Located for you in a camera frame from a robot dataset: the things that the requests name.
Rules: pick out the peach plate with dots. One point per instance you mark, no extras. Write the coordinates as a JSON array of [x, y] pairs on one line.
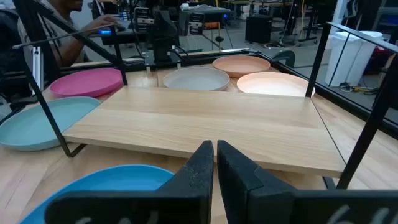
[[241, 65]]

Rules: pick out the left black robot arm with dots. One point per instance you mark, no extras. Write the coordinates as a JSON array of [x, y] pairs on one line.
[[163, 34]]

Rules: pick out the black table frame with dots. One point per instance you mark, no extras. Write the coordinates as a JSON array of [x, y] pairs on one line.
[[357, 109]]

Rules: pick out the person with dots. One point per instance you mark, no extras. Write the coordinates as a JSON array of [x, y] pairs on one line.
[[63, 46]]

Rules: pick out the black curved bracket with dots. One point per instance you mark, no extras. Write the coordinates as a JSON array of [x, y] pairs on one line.
[[284, 57]]

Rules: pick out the wooden shelf with black frame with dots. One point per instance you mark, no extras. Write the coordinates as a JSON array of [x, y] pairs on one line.
[[202, 118]]

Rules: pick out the pink plate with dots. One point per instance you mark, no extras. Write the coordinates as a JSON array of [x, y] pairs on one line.
[[87, 81]]

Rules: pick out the cream plate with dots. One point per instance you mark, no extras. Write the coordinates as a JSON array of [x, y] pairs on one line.
[[273, 84]]

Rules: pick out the black box on floor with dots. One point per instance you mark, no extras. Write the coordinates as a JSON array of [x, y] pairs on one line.
[[258, 29]]

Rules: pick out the blue plate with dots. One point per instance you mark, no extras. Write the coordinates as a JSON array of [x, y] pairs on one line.
[[118, 180]]

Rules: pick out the white aluminium extrusion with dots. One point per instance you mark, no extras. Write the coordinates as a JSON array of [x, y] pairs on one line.
[[37, 68]]

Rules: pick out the black chair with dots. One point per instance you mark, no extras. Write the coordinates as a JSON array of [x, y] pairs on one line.
[[9, 49]]

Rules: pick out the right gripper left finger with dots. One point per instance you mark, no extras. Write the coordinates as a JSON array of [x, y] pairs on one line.
[[183, 199]]

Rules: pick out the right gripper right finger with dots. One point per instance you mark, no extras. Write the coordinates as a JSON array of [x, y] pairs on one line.
[[255, 199]]

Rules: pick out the grey plate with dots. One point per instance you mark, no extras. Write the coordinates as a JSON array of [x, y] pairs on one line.
[[196, 79]]

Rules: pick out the light teal plate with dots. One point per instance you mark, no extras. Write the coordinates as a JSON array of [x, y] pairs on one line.
[[37, 124]]

